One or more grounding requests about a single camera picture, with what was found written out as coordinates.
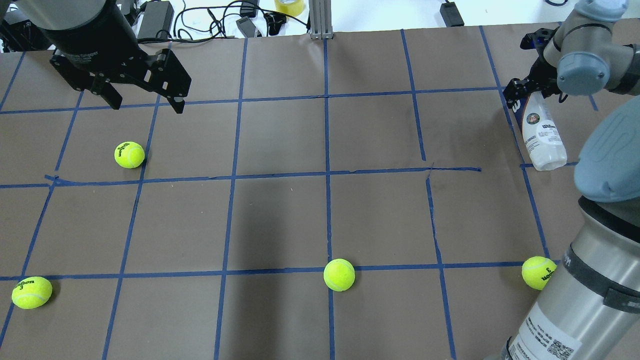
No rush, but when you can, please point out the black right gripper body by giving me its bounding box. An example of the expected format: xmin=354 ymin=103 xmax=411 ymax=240
xmin=503 ymin=27 xmax=568 ymax=109

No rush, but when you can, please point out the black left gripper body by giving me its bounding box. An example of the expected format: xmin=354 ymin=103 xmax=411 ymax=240
xmin=42 ymin=5 xmax=192 ymax=98

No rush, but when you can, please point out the clear tennis ball can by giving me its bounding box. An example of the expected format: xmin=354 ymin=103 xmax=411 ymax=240
xmin=514 ymin=91 xmax=568 ymax=171

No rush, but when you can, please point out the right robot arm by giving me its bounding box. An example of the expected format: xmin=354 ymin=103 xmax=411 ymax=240
xmin=491 ymin=0 xmax=640 ymax=360

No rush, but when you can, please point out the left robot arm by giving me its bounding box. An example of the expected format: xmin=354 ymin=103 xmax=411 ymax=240
xmin=16 ymin=0 xmax=192 ymax=114

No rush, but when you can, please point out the Wilson tennis ball near table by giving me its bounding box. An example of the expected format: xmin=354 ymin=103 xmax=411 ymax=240
xmin=114 ymin=141 xmax=146 ymax=169

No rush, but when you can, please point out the far Head tennis ball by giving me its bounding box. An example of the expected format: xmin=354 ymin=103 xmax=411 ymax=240
xmin=521 ymin=256 xmax=557 ymax=291

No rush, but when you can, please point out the Wilson tennis ball near base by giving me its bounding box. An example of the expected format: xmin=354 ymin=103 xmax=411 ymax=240
xmin=11 ymin=276 xmax=53 ymax=310

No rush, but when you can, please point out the middle yellow tennis ball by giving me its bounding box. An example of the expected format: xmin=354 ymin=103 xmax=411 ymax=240
xmin=323 ymin=259 xmax=355 ymax=292

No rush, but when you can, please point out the black power adapter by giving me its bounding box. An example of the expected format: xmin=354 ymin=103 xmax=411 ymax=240
xmin=137 ymin=0 xmax=174 ymax=40

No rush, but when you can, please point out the yellow tape roll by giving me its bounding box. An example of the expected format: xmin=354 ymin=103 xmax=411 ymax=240
xmin=274 ymin=0 xmax=306 ymax=17

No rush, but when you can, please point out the aluminium frame post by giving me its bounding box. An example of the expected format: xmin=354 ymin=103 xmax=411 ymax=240
xmin=308 ymin=0 xmax=334 ymax=40

